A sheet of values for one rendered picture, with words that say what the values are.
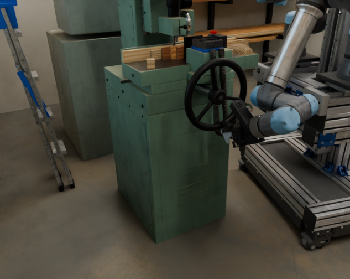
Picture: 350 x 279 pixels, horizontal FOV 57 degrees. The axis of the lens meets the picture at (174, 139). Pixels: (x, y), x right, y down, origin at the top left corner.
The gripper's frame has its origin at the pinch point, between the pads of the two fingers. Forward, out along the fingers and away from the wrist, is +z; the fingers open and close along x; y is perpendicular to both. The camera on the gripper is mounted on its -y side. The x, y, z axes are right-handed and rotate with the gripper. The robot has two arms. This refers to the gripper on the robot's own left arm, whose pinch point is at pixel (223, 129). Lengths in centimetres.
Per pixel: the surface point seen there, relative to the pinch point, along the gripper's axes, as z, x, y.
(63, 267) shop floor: 63, -66, 44
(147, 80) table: 12.0, -20.1, -26.5
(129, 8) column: 35, -10, -67
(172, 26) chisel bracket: 13.2, -2.2, -47.6
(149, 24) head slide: 27, -6, -55
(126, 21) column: 42, -10, -64
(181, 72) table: 11.6, -4.7, -27.3
